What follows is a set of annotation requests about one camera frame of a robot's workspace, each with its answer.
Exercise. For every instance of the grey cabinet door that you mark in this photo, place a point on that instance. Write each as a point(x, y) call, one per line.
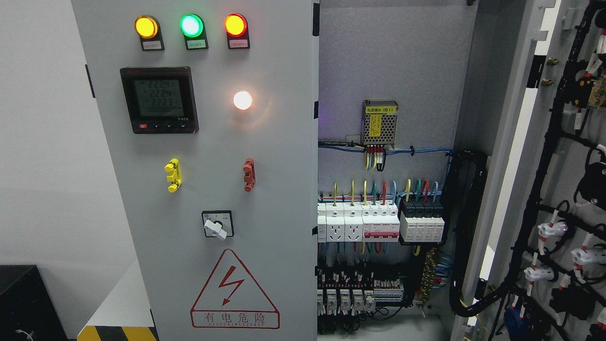
point(274, 224)
point(519, 118)

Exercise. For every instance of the red indicator lamp left door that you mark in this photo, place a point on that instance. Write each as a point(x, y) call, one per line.
point(237, 34)

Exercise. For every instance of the green indicator lamp left door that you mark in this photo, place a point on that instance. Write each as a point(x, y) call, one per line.
point(193, 30)

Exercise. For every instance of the yellow indicator lamp left door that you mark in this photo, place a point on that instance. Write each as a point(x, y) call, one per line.
point(149, 32)

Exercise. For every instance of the white socket breaker row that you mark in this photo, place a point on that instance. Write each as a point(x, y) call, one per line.
point(357, 222)

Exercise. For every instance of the white glowing indicator lamp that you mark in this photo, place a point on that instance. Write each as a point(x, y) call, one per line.
point(242, 100)

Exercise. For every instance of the perforated metal power supply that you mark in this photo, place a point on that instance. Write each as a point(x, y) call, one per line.
point(379, 122)

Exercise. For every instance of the black relay terminal row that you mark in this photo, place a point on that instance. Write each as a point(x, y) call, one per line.
point(352, 291)

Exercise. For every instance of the black surge protector modules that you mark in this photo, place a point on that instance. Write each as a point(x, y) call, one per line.
point(421, 223)

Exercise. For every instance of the red electric hazard warning sticker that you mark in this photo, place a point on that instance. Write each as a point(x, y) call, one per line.
point(232, 298)

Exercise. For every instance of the black digital power meter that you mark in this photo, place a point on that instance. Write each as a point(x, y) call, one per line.
point(160, 100)

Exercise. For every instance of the black box lower left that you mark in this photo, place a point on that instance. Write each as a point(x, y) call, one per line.
point(26, 310)

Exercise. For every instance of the red terminal post block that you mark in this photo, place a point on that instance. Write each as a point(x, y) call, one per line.
point(249, 174)

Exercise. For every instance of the white rotary selector switch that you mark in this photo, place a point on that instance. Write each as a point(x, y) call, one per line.
point(218, 224)

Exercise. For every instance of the yellow terminal post block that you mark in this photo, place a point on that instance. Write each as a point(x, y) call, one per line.
point(173, 175)

